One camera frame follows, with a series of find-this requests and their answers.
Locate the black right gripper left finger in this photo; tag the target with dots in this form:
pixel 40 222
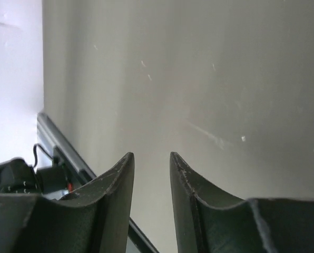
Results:
pixel 92 218

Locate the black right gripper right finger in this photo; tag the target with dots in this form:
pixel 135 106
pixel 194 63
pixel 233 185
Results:
pixel 209 219

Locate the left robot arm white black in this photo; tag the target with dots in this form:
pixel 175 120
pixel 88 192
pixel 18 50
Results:
pixel 16 176

